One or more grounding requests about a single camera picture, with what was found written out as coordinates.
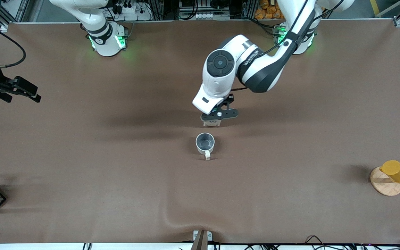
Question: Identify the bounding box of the grey ceramic mug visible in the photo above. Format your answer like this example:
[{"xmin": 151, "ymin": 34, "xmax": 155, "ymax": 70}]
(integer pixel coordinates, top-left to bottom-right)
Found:
[{"xmin": 195, "ymin": 133, "xmax": 215, "ymax": 161}]

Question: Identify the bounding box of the round wooden cup stand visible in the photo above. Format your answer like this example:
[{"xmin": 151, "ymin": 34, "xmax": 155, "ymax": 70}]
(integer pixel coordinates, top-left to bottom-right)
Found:
[{"xmin": 370, "ymin": 167, "xmax": 400, "ymax": 197}]

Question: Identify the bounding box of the yellow plastic cup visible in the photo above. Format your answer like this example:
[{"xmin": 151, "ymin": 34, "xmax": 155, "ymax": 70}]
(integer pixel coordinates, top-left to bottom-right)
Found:
[{"xmin": 380, "ymin": 160, "xmax": 400, "ymax": 183}]

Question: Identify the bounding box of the long white power strip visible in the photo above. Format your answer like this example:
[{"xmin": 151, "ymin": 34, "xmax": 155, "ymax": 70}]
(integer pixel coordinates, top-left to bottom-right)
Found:
[{"xmin": 195, "ymin": 12, "xmax": 230, "ymax": 20}]

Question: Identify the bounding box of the brown table cover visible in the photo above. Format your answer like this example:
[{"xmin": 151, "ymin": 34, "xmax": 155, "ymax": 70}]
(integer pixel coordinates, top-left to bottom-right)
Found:
[{"xmin": 0, "ymin": 19, "xmax": 400, "ymax": 244}]

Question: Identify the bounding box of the bag of orange buns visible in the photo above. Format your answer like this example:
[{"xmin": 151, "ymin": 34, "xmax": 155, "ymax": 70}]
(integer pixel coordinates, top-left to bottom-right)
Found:
[{"xmin": 255, "ymin": 0, "xmax": 285, "ymax": 20}]

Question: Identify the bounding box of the white power strip with plugs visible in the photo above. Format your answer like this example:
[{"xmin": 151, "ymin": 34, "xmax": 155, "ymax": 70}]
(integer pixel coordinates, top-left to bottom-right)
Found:
[{"xmin": 113, "ymin": 0, "xmax": 152, "ymax": 21}]

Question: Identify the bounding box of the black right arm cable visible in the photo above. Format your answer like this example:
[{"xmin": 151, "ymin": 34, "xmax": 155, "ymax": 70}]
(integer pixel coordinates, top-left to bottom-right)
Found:
[{"xmin": 0, "ymin": 23, "xmax": 26, "ymax": 69}]

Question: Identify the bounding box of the metal table bracket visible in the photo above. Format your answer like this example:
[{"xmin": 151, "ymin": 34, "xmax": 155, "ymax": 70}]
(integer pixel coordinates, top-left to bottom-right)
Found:
[{"xmin": 190, "ymin": 230, "xmax": 213, "ymax": 250}]

